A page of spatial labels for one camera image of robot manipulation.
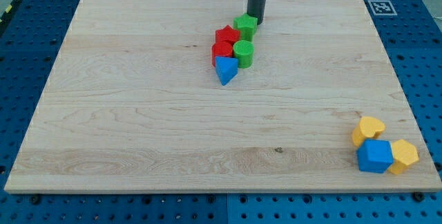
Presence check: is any blue triangle block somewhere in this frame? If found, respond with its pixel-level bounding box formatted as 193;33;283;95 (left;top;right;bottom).
215;57;238;86

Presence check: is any red cylinder block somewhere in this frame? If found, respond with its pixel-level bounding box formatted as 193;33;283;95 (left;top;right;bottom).
211;41;233;66

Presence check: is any green cylinder block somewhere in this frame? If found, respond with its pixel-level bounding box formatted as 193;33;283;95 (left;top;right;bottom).
233;40;254;68

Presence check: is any red pentagon block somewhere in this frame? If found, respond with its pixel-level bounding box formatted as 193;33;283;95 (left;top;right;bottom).
215;25;241;44

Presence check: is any green star block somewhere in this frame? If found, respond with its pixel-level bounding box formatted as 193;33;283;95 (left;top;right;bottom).
233;13;258;41

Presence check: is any wooden board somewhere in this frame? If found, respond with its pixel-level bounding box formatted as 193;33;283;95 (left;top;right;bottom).
5;0;441;194

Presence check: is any yellow heart block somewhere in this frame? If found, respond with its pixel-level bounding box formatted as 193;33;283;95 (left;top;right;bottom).
352;116;386;147

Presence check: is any blue cube block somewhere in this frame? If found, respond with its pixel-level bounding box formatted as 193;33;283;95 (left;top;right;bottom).
356;139;394;174

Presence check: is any white fiducial marker tag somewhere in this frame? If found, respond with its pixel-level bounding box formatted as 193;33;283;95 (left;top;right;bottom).
367;0;397;16

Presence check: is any yellow hexagon block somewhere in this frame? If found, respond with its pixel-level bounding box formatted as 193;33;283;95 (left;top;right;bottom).
387;139;419;175

